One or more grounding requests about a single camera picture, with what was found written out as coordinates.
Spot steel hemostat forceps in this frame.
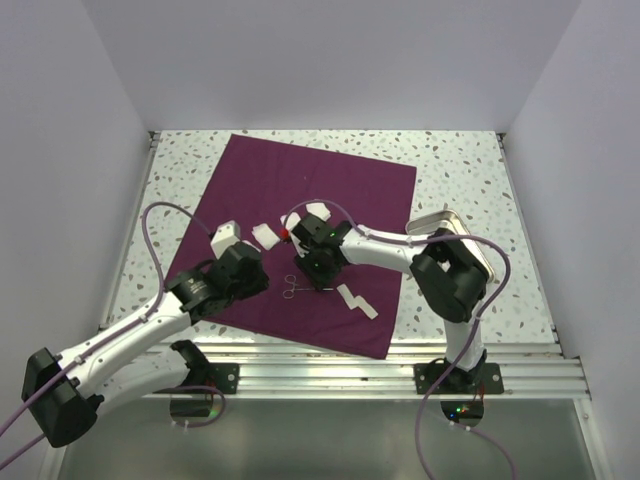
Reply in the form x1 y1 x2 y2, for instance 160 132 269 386
282 274 333 300

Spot stainless steel tray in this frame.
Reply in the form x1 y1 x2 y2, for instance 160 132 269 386
405 209 495 282

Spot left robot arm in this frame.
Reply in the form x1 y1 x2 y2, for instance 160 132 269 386
21 241 269 448

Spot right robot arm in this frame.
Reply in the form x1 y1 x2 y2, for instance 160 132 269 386
288 213 494 393

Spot white gauze pad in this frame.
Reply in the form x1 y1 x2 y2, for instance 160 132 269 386
280 212 300 230
305 202 331 221
252 223 280 250

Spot white zigzag tape strip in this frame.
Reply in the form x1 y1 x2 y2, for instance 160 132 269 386
336 284 378 320

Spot purple cloth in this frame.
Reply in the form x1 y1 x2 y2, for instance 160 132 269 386
196 135 416 359

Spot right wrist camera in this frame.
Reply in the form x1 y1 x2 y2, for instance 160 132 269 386
280 227 306 257

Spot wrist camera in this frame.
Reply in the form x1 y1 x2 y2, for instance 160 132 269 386
210 220 241 259
280 227 306 257

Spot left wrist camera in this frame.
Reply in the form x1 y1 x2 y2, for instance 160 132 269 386
210 220 241 259

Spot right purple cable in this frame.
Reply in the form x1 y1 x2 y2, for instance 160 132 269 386
285 200 514 480

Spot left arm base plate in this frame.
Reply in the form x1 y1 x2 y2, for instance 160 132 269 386
169 360 240 396

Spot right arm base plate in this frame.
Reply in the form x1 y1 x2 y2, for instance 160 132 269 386
413 357 505 395

